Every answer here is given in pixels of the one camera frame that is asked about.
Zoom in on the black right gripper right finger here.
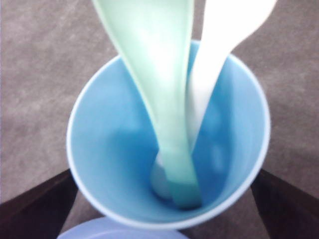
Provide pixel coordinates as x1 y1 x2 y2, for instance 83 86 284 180
251 169 319 239

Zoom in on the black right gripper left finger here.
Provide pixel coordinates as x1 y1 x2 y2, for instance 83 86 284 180
0 169 78 239

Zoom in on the light blue plastic cup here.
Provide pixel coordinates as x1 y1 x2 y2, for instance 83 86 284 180
66 55 271 230

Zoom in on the white plastic fork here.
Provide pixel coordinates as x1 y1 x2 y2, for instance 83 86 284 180
151 0 278 201

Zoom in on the mint green plastic spoon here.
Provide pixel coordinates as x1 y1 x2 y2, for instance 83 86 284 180
93 0 202 209

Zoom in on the blue plastic plate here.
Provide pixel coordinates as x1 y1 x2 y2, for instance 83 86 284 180
58 217 186 239

